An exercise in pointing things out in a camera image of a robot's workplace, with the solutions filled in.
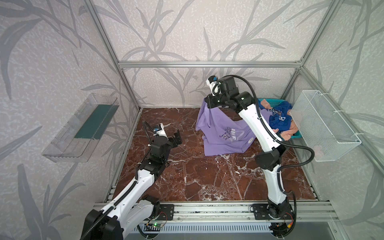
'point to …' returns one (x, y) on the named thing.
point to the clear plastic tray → (76, 138)
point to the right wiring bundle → (283, 229)
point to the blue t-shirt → (279, 118)
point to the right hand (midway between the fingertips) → (206, 93)
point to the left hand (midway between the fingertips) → (175, 127)
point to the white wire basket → (328, 139)
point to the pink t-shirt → (285, 135)
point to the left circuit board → (154, 225)
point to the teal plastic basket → (273, 102)
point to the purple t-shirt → (224, 132)
